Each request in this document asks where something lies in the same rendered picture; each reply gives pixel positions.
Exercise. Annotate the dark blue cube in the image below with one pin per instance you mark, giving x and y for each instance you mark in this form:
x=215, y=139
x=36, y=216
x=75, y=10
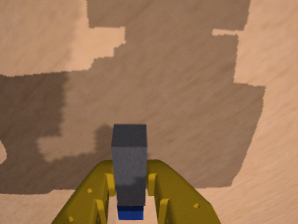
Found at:
x=130, y=212

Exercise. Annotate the grey rectangular block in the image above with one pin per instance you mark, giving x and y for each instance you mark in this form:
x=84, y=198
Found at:
x=129, y=157

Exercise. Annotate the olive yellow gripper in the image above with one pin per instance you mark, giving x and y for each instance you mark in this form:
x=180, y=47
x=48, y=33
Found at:
x=176, y=201

